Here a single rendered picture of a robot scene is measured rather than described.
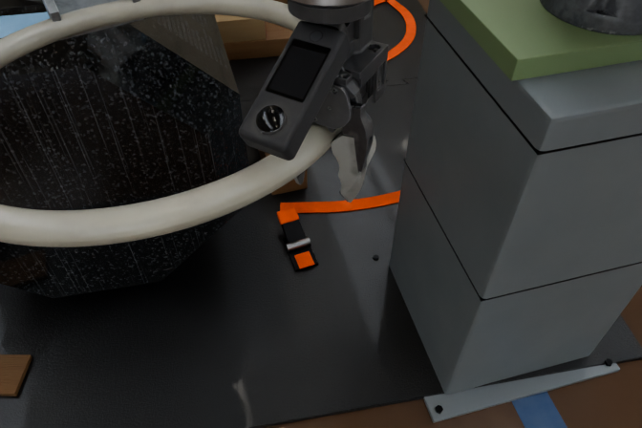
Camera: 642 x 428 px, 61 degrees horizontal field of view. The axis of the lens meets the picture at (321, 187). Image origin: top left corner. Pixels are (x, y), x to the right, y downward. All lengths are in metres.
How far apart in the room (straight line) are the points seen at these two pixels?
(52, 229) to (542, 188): 0.66
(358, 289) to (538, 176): 0.81
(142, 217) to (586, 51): 0.64
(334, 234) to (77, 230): 1.24
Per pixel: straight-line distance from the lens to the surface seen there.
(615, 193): 0.98
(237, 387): 1.41
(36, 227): 0.48
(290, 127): 0.42
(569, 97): 0.81
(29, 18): 1.12
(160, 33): 1.17
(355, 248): 1.61
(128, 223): 0.45
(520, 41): 0.84
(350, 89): 0.47
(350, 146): 0.51
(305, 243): 1.59
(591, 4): 0.90
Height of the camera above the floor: 1.28
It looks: 46 degrees down
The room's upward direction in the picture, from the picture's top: straight up
